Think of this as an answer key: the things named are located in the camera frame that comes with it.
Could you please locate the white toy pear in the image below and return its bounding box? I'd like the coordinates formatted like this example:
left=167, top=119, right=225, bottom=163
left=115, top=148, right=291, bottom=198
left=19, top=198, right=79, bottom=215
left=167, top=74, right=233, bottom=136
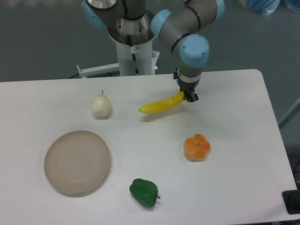
left=91, top=91, right=112, bottom=119

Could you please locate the orange toy bread roll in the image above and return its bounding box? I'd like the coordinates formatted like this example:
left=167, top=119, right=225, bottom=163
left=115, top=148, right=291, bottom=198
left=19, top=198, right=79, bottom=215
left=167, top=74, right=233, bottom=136
left=183, top=134, right=211, bottom=161

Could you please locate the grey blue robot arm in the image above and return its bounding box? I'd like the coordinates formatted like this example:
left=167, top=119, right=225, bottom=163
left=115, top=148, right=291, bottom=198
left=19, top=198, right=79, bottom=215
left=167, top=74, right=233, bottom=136
left=81, top=0, right=225, bottom=102

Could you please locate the white metal bracket left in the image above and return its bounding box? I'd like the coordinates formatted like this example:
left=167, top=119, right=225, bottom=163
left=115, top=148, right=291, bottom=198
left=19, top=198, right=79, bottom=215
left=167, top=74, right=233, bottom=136
left=76, top=63, right=119, bottom=78

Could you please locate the blue plastic bag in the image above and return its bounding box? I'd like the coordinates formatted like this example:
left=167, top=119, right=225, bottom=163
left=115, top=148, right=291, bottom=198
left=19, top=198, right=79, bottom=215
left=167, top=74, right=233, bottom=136
left=239, top=0, right=300, bottom=16

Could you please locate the green toy bell pepper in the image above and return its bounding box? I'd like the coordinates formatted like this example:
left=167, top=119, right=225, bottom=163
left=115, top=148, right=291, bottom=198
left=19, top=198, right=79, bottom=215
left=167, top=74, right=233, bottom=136
left=129, top=178, right=160, bottom=208

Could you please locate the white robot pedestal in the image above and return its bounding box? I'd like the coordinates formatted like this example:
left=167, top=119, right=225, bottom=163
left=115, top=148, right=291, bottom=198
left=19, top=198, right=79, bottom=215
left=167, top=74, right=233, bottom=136
left=108, top=10, right=159, bottom=76

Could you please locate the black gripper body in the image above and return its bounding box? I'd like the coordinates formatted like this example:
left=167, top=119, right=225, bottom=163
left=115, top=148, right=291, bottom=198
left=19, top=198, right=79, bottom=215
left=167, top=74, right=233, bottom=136
left=173, top=68, right=201, bottom=94

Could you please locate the beige round plate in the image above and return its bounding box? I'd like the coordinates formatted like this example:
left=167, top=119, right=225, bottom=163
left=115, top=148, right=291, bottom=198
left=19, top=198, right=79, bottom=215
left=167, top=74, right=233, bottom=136
left=44, top=130, right=111, bottom=197

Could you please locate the black device at edge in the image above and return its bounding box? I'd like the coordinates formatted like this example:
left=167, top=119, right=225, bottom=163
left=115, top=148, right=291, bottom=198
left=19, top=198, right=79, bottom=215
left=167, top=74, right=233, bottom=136
left=282, top=190, right=300, bottom=215

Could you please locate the black base cable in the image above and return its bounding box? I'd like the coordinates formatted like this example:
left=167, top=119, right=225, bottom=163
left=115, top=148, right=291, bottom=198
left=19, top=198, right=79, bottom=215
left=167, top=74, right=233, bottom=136
left=127, top=34, right=141, bottom=75

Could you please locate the yellow toy banana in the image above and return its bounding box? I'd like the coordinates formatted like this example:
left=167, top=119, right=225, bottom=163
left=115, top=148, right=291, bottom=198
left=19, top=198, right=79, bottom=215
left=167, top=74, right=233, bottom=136
left=138, top=91, right=184, bottom=114

